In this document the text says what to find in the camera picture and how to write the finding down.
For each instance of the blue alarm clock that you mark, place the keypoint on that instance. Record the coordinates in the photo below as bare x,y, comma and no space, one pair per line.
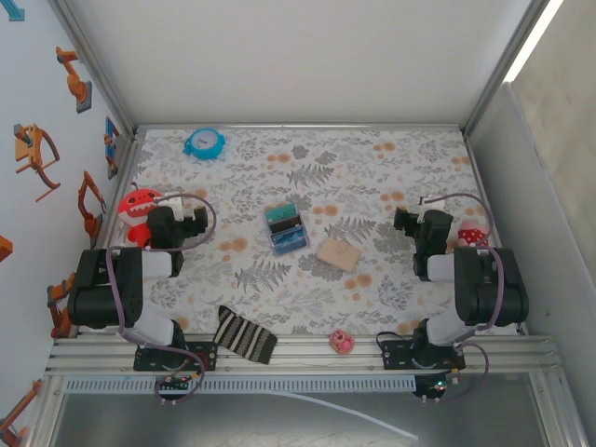
205,142

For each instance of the green card stack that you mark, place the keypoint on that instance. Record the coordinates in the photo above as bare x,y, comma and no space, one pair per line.
279,213

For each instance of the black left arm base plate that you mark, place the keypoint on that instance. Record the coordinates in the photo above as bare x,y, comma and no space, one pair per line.
205,356

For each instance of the clear acrylic card stand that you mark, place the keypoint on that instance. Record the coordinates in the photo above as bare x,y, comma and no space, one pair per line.
302,244

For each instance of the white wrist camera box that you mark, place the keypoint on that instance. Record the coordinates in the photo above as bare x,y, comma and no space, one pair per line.
174,202
426,202

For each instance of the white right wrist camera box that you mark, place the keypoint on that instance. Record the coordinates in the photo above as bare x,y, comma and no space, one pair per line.
426,202

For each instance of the pink polka dot plush toy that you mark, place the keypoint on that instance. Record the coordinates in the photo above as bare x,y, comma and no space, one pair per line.
472,235

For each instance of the aluminium frame bar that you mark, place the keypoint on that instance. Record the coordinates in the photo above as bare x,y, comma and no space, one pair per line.
507,65
316,361
126,172
559,410
302,126
93,63
46,410

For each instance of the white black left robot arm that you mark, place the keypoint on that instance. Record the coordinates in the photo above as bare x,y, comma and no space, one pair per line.
102,288

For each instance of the red monster plush toy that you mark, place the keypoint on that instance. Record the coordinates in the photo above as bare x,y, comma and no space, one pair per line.
135,205

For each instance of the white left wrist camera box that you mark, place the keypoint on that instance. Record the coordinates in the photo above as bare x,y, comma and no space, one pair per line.
174,202

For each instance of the blue card stack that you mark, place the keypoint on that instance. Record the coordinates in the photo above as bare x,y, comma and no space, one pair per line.
288,242

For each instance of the beige card holder wallet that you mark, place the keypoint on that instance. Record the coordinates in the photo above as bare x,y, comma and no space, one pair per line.
339,254

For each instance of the white light strip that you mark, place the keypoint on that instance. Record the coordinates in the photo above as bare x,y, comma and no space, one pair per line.
535,39

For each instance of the black card stack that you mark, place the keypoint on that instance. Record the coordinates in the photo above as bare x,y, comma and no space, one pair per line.
284,226

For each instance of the small pink bear toy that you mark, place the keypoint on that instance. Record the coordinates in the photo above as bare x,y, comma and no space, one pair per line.
342,341

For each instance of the black white striped sock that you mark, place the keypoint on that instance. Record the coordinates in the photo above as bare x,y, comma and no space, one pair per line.
244,336

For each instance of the blue orange robot sticker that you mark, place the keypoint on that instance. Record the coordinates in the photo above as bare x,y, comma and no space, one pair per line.
111,139

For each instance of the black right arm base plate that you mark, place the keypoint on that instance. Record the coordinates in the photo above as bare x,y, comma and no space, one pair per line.
396,356

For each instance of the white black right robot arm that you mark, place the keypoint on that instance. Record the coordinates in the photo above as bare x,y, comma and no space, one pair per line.
489,288

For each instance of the floral fern print tablecloth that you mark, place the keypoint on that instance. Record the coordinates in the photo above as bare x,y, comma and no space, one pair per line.
326,302

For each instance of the orange gripper claw sticker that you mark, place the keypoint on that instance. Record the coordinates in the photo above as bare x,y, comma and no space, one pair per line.
28,149

